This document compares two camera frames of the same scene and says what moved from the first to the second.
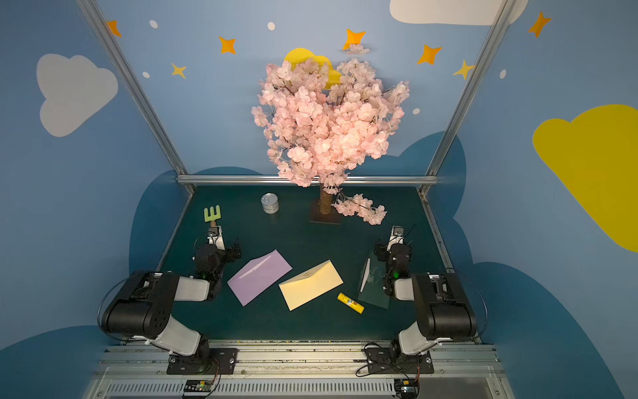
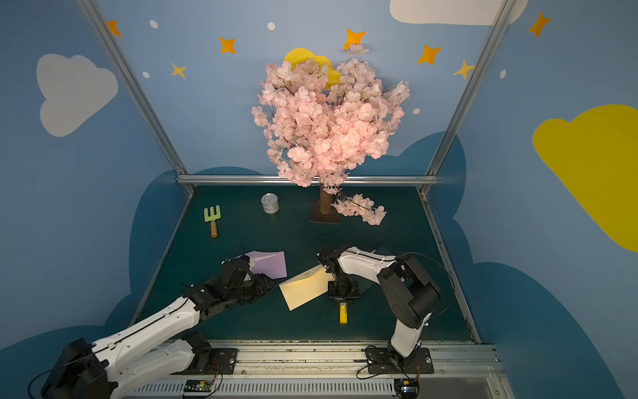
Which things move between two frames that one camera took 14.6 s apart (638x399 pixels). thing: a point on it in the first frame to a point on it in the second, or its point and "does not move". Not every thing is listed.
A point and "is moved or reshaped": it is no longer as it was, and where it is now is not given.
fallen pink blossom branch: (361, 206) does not move
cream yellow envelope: (310, 284) does not move
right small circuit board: (406, 387) does not move
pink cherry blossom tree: (323, 123) does not move
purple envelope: (258, 275) is moved or reshaped
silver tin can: (270, 203) does not move
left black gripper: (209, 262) to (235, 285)
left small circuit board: (198, 386) does not move
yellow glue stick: (351, 302) to (343, 312)
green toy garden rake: (212, 218) does not move
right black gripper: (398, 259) to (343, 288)
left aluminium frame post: (96, 18) does not move
